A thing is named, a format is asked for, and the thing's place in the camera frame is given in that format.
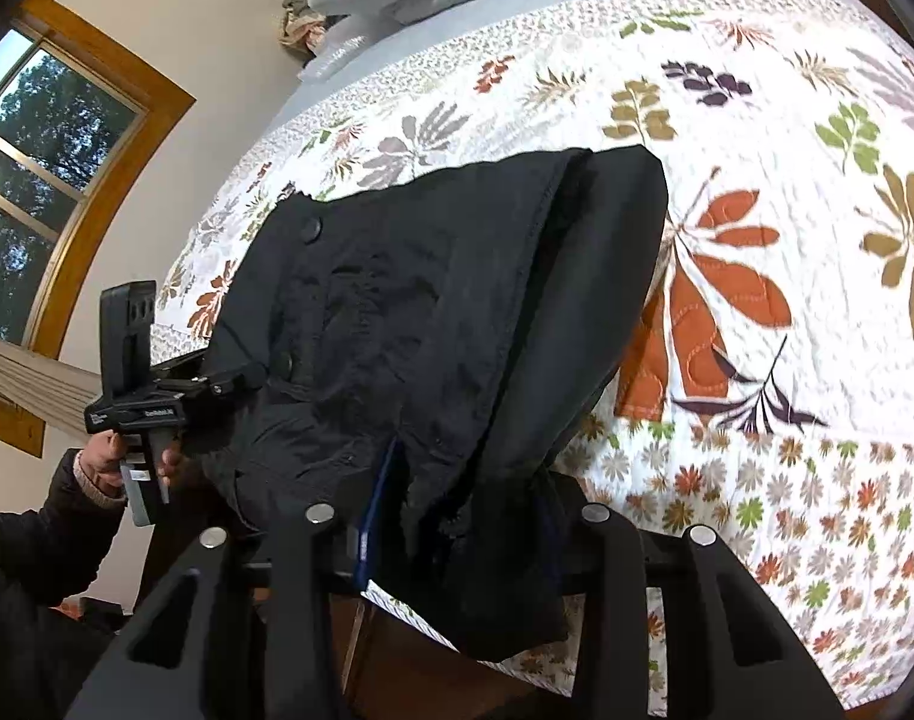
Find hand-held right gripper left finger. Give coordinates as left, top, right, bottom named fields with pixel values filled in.
left=67, top=439, right=407, bottom=720

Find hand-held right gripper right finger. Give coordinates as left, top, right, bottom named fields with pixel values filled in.
left=553, top=478, right=848, bottom=720

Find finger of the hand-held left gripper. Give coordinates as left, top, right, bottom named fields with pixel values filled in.
left=193, top=361, right=272, bottom=401

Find black pants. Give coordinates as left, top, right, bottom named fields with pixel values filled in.
left=197, top=144, right=670, bottom=663

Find person's left forearm black sleeve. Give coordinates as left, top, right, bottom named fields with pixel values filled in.
left=0, top=450, right=129, bottom=612

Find person's left hand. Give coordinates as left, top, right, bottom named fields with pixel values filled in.
left=74, top=431, right=189, bottom=502

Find beige curtain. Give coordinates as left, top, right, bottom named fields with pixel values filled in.
left=0, top=334, right=107, bottom=442

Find wooden framed window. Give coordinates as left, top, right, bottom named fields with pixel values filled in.
left=0, top=0, right=197, bottom=460

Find clear plastic bag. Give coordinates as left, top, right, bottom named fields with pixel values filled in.
left=299, top=15, right=384, bottom=85

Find grey bed sheet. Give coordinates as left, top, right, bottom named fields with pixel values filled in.
left=262, top=0, right=878, bottom=160

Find white floral quilt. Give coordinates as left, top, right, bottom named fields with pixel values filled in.
left=152, top=0, right=914, bottom=718

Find pile of crumpled clothes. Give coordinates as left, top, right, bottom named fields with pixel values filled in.
left=278, top=0, right=330, bottom=59

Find dark wooden bed frame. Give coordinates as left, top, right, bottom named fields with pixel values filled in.
left=328, top=589, right=572, bottom=720

